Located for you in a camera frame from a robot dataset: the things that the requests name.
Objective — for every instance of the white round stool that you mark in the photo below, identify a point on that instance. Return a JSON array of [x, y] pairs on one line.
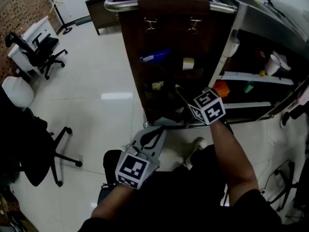
[[18, 92]]

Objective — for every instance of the person's black clothing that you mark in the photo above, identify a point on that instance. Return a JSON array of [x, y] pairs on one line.
[[181, 202]]

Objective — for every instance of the black chair base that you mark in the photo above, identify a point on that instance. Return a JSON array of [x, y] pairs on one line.
[[287, 185]]

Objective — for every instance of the blue flat packet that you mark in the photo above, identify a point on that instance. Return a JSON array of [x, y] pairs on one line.
[[155, 55]]

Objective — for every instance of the orange box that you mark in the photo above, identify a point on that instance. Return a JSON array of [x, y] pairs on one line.
[[220, 88]]

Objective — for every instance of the cream small box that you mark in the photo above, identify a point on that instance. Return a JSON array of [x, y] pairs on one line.
[[188, 63]]

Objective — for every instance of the dark brown cabinet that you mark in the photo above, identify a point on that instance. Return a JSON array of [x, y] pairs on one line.
[[101, 11]]

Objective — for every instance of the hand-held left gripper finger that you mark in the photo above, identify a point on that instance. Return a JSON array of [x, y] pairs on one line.
[[155, 144], [144, 135]]

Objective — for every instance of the black coat rack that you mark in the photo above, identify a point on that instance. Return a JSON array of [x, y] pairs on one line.
[[60, 16]]

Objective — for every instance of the white paper roll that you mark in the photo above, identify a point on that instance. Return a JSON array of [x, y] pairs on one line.
[[235, 46]]

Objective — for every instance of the white paper cup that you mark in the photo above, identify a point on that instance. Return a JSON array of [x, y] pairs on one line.
[[271, 65]]

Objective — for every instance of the person's white shoe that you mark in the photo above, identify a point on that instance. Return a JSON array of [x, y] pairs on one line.
[[196, 149]]

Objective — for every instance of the metal cart with brown organizer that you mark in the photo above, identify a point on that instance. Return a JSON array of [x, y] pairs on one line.
[[256, 18]]

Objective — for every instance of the black mesh office chair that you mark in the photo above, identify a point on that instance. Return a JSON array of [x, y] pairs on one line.
[[41, 52]]

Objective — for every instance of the small yellow container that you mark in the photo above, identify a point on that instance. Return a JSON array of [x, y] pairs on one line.
[[262, 73]]

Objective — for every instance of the green small box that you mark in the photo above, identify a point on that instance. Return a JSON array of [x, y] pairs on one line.
[[249, 87]]

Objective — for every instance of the large black office chair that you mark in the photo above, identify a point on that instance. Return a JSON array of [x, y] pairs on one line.
[[29, 149]]

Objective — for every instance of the person's left forearm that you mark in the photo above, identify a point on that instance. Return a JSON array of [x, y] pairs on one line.
[[113, 202]]

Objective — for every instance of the dark green bolster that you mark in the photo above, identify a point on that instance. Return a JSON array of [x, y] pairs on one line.
[[83, 20]]

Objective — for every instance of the white desk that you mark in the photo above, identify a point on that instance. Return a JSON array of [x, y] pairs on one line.
[[38, 28]]

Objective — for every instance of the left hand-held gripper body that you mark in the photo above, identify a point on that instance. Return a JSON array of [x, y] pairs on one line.
[[131, 169]]

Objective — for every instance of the stacked cardboard boxes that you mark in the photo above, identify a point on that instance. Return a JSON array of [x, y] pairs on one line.
[[12, 216]]

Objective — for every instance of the yellowish small packet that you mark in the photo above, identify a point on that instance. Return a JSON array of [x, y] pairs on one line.
[[158, 85]]

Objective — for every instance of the person's right forearm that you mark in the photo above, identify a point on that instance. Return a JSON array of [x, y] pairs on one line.
[[231, 158]]

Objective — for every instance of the brown fabric cart bag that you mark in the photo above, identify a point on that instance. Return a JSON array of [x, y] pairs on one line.
[[169, 33]]

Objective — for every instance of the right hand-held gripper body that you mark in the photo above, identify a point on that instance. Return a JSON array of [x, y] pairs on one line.
[[212, 112]]

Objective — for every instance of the metal hook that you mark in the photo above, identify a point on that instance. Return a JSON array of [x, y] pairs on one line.
[[150, 24], [193, 25]]

